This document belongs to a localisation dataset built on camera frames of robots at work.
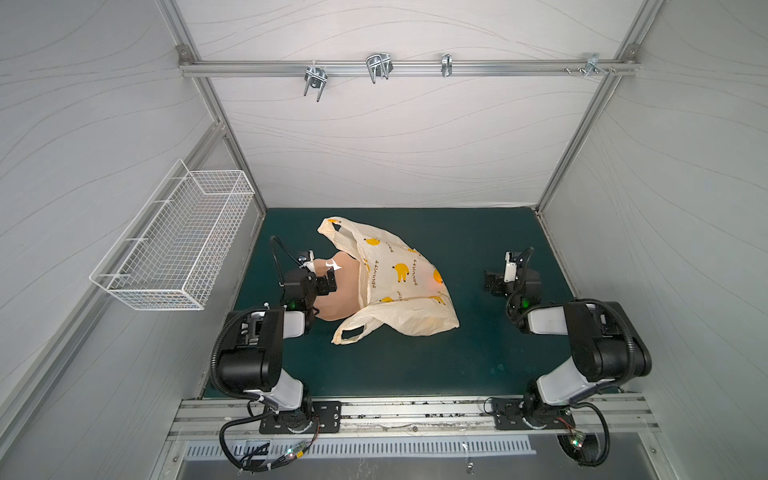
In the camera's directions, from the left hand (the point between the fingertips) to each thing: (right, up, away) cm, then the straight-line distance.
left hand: (314, 269), depth 94 cm
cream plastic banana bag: (+27, -4, -11) cm, 29 cm away
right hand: (+61, 0, +2) cm, 61 cm away
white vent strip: (+25, -40, -24) cm, 52 cm away
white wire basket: (-24, +6, -26) cm, 36 cm away
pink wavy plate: (+12, -8, -10) cm, 17 cm away
